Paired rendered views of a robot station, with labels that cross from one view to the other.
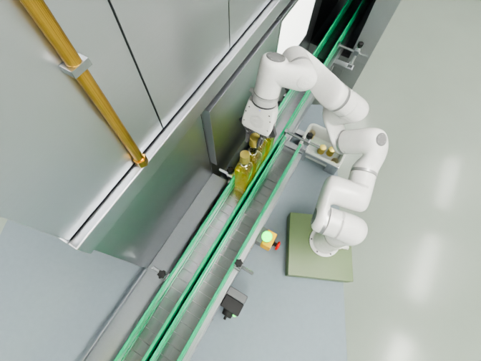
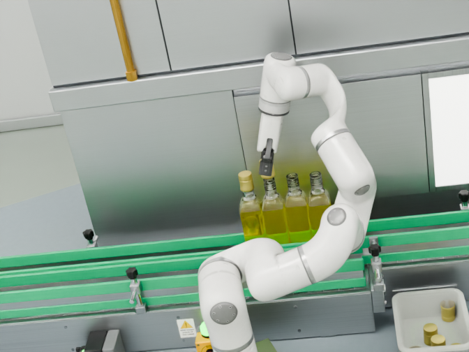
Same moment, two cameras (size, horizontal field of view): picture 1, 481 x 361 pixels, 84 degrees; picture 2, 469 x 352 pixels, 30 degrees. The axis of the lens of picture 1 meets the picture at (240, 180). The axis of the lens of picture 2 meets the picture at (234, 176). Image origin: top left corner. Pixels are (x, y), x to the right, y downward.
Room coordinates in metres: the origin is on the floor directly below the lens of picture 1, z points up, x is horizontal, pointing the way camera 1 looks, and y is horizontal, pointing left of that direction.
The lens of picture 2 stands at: (-0.18, -1.83, 2.19)
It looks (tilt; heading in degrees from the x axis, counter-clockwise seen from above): 28 degrees down; 72
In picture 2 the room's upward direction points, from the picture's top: 11 degrees counter-clockwise
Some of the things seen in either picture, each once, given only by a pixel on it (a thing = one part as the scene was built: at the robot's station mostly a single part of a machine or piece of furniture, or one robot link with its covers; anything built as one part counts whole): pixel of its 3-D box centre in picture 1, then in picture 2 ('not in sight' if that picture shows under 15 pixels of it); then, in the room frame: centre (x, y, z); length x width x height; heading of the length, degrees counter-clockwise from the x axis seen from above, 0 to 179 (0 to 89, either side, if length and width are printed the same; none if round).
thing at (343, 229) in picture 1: (341, 229); (224, 307); (0.23, -0.35, 1.06); 0.13 x 0.10 x 0.16; 72
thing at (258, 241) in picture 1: (266, 239); (212, 344); (0.25, -0.12, 0.79); 0.07 x 0.07 x 0.07; 62
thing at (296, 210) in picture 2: (257, 154); (299, 227); (0.55, -0.07, 0.99); 0.06 x 0.06 x 0.21; 61
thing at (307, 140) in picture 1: (301, 140); (375, 262); (0.66, -0.26, 0.95); 0.17 x 0.03 x 0.12; 62
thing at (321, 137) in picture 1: (322, 147); (432, 332); (0.71, -0.41, 0.80); 0.22 x 0.17 x 0.09; 62
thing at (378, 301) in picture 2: (293, 150); (378, 289); (0.66, -0.25, 0.85); 0.09 x 0.04 x 0.07; 62
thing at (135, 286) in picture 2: (244, 268); (135, 297); (0.10, -0.03, 0.94); 0.07 x 0.04 x 0.13; 62
